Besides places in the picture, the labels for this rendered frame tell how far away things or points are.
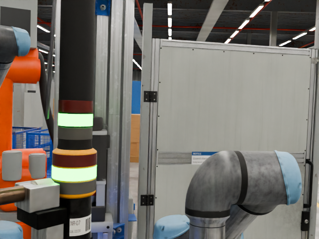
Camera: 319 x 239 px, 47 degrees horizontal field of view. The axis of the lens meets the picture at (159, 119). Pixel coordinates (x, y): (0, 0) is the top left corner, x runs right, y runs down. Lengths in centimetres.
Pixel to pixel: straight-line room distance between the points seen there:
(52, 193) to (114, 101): 88
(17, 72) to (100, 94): 317
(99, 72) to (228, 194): 63
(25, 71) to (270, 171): 377
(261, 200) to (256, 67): 168
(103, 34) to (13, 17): 312
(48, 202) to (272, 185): 54
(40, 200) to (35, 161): 387
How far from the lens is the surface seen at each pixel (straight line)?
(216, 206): 77
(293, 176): 82
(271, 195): 81
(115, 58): 122
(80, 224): 38
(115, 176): 124
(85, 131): 36
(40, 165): 423
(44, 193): 35
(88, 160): 36
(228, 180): 76
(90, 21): 37
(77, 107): 36
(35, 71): 436
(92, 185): 37
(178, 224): 113
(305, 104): 259
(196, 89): 227
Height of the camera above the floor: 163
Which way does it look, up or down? 3 degrees down
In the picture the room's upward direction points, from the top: 2 degrees clockwise
